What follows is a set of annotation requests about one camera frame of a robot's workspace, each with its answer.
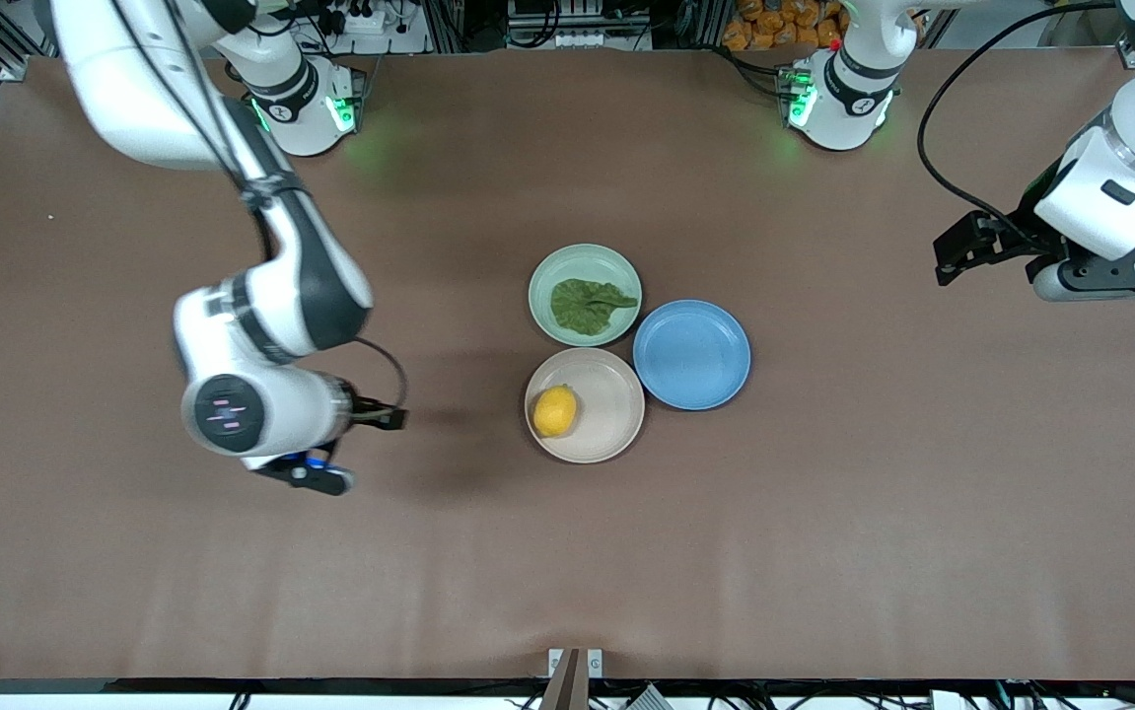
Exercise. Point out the blue round plate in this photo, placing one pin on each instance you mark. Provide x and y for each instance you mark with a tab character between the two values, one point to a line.
691	355

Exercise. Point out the pale beige round plate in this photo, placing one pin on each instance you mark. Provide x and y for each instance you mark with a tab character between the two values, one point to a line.
611	409

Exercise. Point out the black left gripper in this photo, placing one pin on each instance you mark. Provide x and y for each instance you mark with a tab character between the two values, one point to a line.
1019	233

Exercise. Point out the mint green round plate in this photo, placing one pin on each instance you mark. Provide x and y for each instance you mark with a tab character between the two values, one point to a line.
542	276

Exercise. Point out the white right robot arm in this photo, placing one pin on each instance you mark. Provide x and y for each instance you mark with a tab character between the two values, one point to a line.
306	286

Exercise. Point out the orange snack packets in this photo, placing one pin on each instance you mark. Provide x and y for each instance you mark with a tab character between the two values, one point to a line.
784	25

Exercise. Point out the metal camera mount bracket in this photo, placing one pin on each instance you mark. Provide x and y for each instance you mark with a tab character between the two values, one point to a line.
575	675

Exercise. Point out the yellow lemon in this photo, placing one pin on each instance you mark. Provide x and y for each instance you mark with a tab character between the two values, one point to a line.
555	411

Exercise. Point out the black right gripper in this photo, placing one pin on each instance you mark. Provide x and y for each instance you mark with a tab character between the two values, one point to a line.
366	411

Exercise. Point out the green lettuce leaf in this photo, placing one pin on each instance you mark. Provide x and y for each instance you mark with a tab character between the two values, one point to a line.
587	304

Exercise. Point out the white power strip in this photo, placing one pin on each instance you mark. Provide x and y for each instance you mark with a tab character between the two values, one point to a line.
362	18

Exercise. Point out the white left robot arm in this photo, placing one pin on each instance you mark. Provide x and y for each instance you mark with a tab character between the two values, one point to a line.
848	99

